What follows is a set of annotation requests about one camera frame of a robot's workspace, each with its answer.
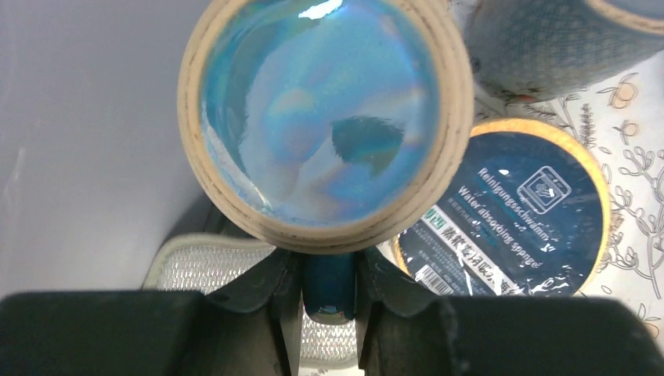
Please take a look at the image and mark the light blue glazed mug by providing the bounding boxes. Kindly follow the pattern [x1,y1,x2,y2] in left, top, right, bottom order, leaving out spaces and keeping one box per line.
[177,1,473,325]

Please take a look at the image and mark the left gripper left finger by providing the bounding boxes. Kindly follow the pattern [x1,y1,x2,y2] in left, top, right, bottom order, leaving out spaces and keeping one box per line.
[1,249,303,375]

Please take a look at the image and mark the floral table mat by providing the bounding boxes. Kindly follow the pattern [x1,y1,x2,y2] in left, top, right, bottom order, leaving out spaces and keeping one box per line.
[475,53,663,345]

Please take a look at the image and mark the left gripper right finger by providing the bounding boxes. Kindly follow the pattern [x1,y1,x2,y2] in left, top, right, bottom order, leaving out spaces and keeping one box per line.
[355,248,663,375]

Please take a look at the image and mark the dark blue mug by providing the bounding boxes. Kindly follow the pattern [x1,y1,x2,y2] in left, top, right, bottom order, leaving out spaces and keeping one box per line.
[464,0,663,103]

